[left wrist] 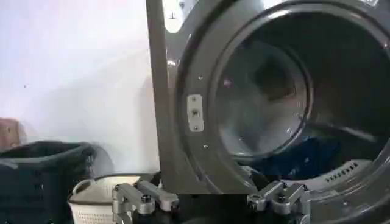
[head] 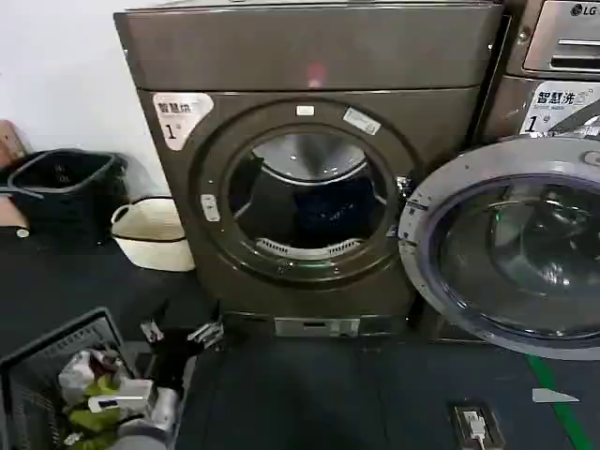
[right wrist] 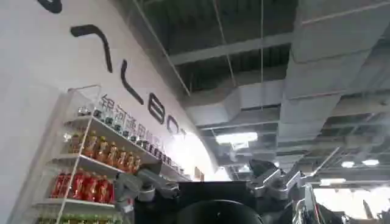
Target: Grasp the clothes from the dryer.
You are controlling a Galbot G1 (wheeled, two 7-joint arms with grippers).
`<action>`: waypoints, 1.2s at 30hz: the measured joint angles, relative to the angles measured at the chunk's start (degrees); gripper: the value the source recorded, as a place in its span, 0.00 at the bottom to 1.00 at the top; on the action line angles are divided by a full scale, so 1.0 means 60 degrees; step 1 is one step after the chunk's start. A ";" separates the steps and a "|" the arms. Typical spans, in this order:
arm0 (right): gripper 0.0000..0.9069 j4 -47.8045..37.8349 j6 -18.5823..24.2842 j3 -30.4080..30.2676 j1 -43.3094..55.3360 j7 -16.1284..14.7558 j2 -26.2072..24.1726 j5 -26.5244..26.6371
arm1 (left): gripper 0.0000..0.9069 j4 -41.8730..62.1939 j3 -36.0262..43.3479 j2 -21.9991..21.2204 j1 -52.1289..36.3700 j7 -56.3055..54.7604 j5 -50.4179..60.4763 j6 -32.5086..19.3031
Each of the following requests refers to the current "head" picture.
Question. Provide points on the green cloth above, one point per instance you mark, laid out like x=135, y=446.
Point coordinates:
x=91, y=419

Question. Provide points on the round glass dryer door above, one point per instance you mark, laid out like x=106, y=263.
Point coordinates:
x=511, y=244

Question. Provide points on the black plastic bin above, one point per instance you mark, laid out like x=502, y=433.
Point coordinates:
x=65, y=197

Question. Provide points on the white power plug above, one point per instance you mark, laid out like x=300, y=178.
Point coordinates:
x=472, y=422

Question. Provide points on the grey front-load dryer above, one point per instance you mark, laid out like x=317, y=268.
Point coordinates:
x=300, y=51

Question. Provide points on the green floor tape line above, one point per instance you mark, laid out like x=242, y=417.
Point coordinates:
x=560, y=408

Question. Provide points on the grey dryer with coin panel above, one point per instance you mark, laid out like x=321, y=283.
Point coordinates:
x=511, y=98

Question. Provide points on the brown cardboard box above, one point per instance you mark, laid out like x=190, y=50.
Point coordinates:
x=13, y=140

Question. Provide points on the grey plastic laundry basket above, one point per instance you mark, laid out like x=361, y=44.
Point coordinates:
x=28, y=370

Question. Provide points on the white folded cloth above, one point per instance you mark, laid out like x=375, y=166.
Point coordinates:
x=126, y=394

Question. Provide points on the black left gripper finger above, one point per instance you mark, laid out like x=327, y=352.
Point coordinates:
x=205, y=332
x=151, y=330

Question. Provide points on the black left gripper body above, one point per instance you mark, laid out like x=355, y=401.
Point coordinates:
x=177, y=363

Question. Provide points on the silver floor tape piece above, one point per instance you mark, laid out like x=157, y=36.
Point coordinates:
x=553, y=395

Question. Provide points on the dark blue clothes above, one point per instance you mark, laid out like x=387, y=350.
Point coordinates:
x=335, y=211

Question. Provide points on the white patterned cloth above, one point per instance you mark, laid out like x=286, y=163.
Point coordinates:
x=82, y=370

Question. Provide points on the metal floor socket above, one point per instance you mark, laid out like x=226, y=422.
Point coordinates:
x=475, y=424

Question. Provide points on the white woven basket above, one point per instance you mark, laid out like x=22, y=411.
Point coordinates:
x=152, y=239

